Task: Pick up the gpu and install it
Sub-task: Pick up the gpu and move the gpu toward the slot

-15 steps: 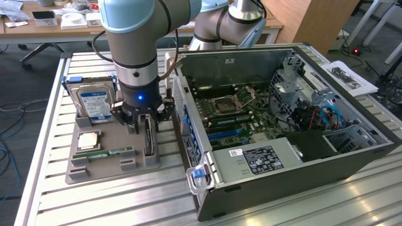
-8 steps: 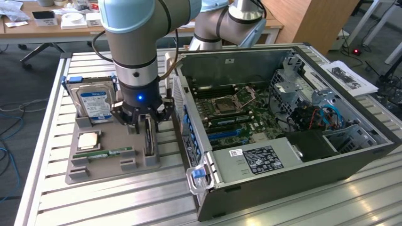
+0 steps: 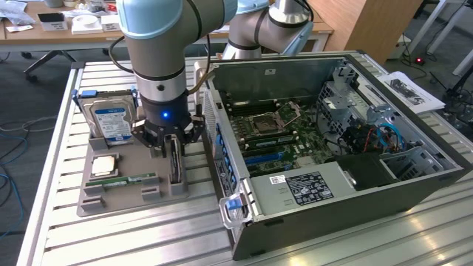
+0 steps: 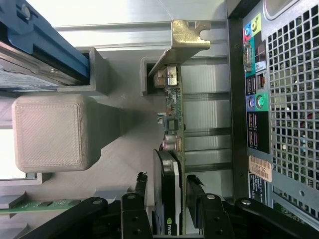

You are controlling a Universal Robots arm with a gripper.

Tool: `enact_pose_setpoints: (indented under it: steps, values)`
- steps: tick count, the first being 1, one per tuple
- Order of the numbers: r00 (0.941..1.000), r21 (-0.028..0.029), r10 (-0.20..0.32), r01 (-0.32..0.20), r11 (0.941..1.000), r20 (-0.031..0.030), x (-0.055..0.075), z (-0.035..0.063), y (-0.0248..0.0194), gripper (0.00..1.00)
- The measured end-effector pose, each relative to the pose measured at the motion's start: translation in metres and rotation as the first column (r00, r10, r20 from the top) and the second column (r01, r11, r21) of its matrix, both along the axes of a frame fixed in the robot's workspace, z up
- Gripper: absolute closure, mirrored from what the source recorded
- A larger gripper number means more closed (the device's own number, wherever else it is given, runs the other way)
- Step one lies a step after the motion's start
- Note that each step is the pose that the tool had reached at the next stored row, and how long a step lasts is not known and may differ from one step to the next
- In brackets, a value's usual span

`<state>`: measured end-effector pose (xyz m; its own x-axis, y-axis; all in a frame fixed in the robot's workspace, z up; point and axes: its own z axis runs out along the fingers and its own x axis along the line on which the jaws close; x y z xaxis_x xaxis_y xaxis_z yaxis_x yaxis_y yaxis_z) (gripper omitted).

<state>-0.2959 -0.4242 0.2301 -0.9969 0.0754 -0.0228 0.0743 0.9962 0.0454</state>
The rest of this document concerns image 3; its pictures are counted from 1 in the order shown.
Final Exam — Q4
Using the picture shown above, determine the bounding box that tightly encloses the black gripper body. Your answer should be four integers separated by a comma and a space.
141, 93, 193, 137

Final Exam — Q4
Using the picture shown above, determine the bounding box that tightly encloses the graphics card with black fan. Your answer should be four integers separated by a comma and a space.
167, 134, 185, 185

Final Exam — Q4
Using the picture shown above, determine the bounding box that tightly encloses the hard disk with blue label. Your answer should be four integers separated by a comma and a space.
81, 93, 135, 144

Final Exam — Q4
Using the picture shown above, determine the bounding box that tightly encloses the grey parts rack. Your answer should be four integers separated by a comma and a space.
76, 105, 191, 218

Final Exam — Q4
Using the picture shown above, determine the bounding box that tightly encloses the silver CPU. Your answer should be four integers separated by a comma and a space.
90, 156, 116, 177

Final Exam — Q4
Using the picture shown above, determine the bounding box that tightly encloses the black RAM slot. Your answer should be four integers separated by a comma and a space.
226, 99, 275, 108
227, 103, 277, 111
230, 106, 278, 114
231, 110, 278, 117

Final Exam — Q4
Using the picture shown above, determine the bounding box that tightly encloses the CPU socket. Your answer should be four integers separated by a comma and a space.
249, 112, 289, 137

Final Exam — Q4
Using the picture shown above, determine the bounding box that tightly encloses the blue disk carrier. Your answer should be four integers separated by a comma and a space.
72, 85, 139, 134

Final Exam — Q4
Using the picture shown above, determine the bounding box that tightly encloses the black PCIe expansion slot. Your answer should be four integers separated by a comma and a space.
241, 146, 289, 159

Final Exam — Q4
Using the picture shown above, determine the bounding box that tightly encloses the blue PCIe expansion slot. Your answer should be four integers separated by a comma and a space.
243, 153, 286, 167

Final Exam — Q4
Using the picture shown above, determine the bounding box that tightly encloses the metal socket cover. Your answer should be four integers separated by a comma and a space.
274, 99, 302, 131

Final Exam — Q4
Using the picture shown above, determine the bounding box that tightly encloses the green motherboard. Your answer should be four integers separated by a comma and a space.
221, 94, 337, 178

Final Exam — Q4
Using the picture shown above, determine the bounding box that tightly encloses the blue case release latch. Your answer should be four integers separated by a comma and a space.
225, 201, 241, 219

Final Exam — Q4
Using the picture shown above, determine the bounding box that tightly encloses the silver power supply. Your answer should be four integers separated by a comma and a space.
249, 161, 357, 217

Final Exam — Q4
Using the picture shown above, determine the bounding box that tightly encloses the white cube box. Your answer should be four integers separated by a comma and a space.
100, 14, 122, 33

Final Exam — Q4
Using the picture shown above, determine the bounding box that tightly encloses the black chair base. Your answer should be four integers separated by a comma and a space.
21, 48, 112, 83

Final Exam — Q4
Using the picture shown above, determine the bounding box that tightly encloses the flat white box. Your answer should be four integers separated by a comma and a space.
70, 23, 104, 35

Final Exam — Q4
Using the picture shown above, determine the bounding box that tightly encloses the metal drive cage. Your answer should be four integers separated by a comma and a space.
317, 64, 393, 134

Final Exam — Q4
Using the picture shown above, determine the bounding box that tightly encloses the white tape roll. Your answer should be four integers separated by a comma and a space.
72, 15, 98, 28

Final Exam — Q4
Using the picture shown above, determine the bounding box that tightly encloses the wooden desk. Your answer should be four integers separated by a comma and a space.
0, 0, 335, 60

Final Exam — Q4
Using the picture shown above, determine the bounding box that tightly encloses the black topped white box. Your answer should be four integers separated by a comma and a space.
36, 12, 69, 32

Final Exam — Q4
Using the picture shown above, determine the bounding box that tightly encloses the open PC case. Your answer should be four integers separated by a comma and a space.
193, 49, 473, 261

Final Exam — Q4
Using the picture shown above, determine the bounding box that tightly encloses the white paper slip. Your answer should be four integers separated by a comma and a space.
5, 24, 34, 33

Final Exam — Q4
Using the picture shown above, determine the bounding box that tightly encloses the crumpled plastic bag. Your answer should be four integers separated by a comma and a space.
0, 0, 37, 25

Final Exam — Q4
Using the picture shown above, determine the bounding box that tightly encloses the wooden cabinet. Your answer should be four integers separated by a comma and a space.
313, 0, 423, 64

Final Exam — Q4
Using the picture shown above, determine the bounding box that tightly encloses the printed paper stack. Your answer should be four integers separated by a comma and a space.
375, 70, 447, 115

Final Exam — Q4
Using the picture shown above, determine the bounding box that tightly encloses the metal disk bay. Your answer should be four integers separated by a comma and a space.
379, 146, 445, 181

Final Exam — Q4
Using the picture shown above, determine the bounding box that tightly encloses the black tripod stand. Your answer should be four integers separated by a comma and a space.
430, 62, 473, 130

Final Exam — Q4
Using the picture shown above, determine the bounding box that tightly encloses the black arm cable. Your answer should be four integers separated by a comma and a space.
109, 0, 215, 96

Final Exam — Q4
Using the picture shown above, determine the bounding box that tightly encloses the white cable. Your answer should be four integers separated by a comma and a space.
0, 115, 57, 132

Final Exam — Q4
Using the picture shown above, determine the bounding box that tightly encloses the black wire bundle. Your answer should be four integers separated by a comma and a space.
322, 130, 355, 156

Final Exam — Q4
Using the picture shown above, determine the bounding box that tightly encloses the blue cable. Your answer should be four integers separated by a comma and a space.
0, 132, 29, 239

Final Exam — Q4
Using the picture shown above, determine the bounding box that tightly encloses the red wire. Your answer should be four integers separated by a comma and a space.
362, 129, 375, 153

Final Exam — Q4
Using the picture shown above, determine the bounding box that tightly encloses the blue wire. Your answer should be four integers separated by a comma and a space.
375, 123, 407, 152

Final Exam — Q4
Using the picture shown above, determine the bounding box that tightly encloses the white desk frame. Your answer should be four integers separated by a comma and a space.
406, 0, 473, 76

